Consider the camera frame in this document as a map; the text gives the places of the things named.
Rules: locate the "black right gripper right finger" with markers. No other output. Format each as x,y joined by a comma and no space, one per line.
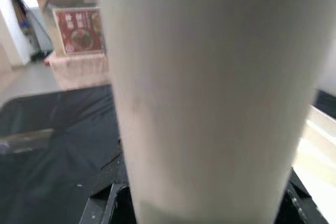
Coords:
296,203

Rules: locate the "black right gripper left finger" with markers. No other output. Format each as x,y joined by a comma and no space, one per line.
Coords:
113,200

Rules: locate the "white plastic table leg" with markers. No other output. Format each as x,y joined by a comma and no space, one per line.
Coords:
210,90

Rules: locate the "white plastic table top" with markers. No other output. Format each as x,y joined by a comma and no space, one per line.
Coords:
317,155

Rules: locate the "black tablecloth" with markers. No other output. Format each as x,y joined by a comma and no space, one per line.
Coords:
52,169

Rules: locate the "beige cardboard box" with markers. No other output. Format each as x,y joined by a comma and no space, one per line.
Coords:
78,72

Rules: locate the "green head mop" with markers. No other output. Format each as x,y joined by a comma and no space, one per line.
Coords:
39,54

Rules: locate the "orange lid storage bin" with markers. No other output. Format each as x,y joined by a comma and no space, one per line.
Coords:
78,30

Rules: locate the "white refrigerator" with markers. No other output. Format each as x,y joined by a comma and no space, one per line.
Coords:
39,30

